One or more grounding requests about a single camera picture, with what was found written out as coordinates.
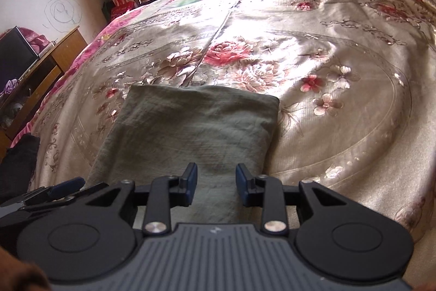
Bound dark green bag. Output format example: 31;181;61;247
102;0;114;22

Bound wooden television cabinet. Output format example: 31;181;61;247
0;26;90;150

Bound black flat television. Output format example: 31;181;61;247
0;26;40;92

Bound white set-top box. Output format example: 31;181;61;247
39;43;57;58

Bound black cloth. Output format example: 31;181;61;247
0;133;41;205

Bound pink satin cover cloth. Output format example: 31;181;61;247
0;28;52;55

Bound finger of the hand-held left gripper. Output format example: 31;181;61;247
19;177;86;206
22;187;103;211

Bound olive green pants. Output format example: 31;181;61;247
87;84;280;226

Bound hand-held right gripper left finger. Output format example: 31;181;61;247
89;162;199;234

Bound beige floral satin bedspread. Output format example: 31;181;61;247
32;0;436;264

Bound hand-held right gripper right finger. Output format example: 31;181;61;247
236;162;341;234

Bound red gift bag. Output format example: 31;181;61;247
110;0;137;20

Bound purple crumpled cloth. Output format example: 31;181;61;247
0;79;20;97

